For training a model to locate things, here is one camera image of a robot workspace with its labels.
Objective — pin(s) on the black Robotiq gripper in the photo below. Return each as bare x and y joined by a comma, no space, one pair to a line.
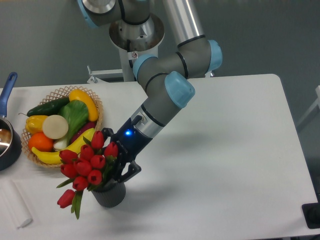
130,142

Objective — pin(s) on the red tulip bouquet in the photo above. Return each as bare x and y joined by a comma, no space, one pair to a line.
87,170

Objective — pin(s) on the dark grey ribbed vase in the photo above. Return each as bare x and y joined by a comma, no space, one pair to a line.
111,194

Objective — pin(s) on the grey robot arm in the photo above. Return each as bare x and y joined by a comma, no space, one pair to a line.
166,94

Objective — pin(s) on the purple eggplant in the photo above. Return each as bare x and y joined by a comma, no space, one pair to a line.
88,125

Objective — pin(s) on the green leafy vegetable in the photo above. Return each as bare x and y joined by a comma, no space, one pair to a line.
76,114

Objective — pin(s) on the yellow banana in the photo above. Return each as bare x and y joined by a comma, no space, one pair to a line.
53,158

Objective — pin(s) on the white round onion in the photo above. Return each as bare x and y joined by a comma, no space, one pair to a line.
55,127

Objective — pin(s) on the yellow squash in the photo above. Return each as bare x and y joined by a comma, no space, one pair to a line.
80,95

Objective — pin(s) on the green cucumber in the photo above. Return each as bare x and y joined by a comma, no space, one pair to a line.
48,108

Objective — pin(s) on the orange fruit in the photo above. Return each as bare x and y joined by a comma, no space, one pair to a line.
41,142

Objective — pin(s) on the yellow bell pepper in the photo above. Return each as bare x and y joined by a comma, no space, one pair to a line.
34,124

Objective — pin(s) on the white rolled cloth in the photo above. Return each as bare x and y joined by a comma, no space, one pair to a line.
16,206

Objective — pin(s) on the black device at table edge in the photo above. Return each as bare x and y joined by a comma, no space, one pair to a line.
311,212

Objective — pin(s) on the dark pot with blue handle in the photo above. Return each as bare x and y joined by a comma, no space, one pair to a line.
10,142

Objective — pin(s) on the white furniture frame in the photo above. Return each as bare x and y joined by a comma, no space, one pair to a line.
310,113

